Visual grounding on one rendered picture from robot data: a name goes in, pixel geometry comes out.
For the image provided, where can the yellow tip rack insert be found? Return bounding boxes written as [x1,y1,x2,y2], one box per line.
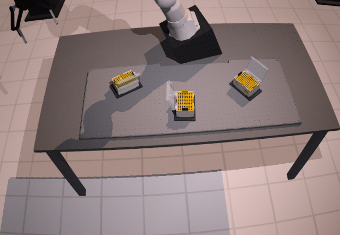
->
[112,71,134,86]
[177,90,193,111]
[236,72,259,90]

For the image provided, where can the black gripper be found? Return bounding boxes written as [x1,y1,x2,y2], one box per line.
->
[9,0,58,44]

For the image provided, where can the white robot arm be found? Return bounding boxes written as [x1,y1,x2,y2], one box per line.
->
[154,0,200,41]

